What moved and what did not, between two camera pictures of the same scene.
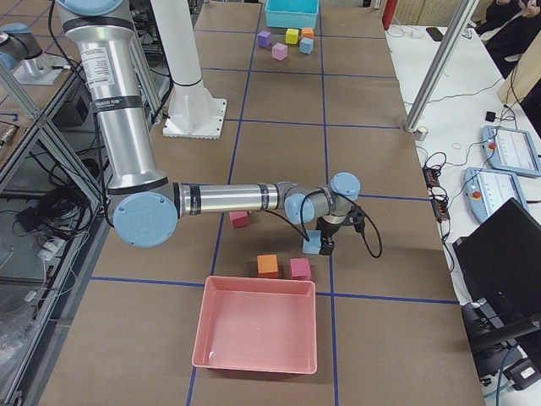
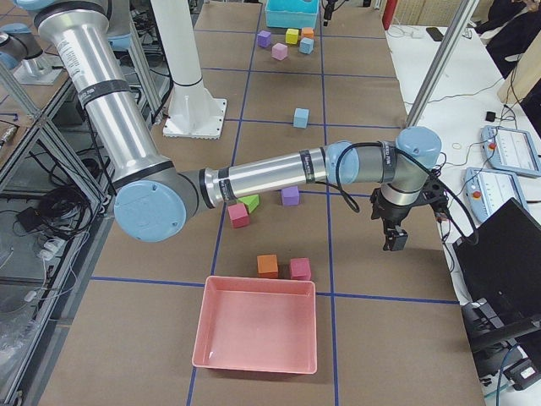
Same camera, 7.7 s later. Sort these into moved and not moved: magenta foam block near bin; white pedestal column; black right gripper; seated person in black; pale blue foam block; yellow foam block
Moved: black right gripper; pale blue foam block
Not moved: magenta foam block near bin; white pedestal column; yellow foam block; seated person in black
